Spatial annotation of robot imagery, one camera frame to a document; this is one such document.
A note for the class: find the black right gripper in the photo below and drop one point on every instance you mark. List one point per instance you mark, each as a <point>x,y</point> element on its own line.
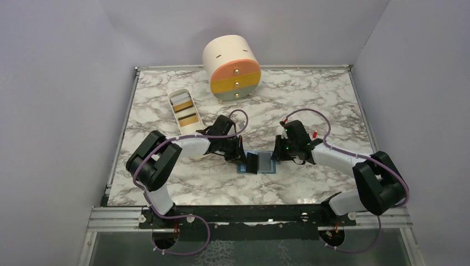
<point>278,154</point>

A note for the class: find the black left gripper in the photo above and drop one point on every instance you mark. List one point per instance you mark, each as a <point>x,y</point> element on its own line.
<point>239,153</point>

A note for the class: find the gold card beside stack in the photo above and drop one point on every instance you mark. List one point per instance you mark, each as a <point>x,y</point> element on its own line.
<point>183,106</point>

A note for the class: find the grey silver credit card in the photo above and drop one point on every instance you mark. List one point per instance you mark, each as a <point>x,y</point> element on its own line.
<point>265,163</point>

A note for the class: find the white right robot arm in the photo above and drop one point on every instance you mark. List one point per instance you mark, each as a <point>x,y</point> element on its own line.
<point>379,185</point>

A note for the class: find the black credit card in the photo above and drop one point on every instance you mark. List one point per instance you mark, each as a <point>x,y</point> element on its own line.
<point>252,163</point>

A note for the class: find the round three-drawer mini cabinet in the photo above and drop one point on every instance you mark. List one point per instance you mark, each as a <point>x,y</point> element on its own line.
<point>232,69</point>

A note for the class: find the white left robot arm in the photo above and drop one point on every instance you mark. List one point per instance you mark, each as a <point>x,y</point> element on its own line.
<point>153,161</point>

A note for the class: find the gold card in tray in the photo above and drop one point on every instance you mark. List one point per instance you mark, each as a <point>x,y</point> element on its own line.
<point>188,120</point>

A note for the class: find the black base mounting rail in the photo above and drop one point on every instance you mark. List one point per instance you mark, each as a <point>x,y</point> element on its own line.
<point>243,222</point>

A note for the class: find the long white card tray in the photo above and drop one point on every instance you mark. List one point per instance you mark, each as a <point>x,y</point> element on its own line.
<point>186,113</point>

